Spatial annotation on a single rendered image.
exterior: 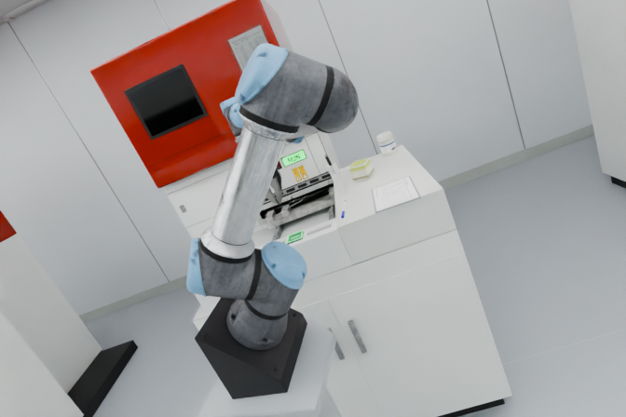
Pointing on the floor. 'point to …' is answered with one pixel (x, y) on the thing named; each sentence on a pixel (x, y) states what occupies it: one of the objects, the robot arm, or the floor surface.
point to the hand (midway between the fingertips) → (277, 201)
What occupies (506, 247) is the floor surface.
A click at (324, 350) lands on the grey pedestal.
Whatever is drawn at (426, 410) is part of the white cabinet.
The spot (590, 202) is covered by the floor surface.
